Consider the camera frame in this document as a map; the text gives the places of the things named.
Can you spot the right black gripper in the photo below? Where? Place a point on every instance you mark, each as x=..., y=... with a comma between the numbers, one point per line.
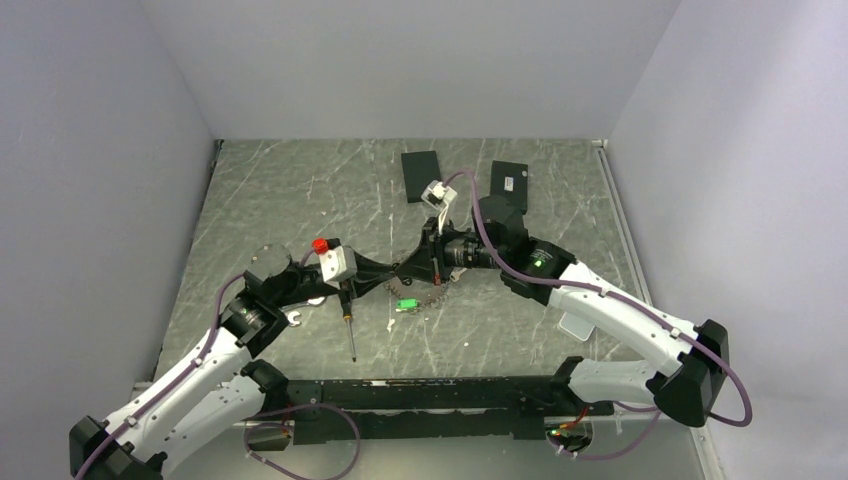
x=428, y=261

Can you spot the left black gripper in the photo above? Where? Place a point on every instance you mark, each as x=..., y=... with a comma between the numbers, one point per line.
x=368, y=267

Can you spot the numbered metal key ring disc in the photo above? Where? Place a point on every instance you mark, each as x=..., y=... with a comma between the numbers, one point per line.
x=426, y=294

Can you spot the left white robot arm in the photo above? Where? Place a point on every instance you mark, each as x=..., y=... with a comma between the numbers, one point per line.
x=222, y=379

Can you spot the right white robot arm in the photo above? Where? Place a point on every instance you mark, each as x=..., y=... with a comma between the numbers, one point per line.
x=683, y=366

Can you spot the black yellow screwdriver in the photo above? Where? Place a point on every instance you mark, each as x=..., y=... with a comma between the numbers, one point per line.
x=348, y=328

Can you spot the green key tag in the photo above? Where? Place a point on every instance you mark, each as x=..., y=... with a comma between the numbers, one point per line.
x=409, y=304

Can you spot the upper silver wrench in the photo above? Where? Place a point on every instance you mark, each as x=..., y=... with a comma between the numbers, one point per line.
x=314, y=302

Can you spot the silver wrench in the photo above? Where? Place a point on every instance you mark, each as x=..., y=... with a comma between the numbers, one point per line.
x=314, y=302
x=293, y=318

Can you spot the lower silver wrench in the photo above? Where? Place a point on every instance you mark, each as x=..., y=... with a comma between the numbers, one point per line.
x=293, y=318

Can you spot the plain black box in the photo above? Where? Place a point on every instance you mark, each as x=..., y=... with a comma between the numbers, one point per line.
x=419, y=170

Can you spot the black box with label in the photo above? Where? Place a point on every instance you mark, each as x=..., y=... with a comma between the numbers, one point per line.
x=511, y=181

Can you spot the clear plastic card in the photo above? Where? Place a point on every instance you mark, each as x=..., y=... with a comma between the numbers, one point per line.
x=576, y=327

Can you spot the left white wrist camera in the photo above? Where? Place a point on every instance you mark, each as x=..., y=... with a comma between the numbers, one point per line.
x=337, y=265

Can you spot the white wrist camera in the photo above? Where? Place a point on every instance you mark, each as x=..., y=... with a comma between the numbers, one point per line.
x=337, y=265
x=442, y=198

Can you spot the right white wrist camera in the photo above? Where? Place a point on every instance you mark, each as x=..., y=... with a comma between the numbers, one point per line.
x=442, y=198

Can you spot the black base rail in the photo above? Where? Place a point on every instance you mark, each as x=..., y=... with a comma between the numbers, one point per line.
x=521, y=407

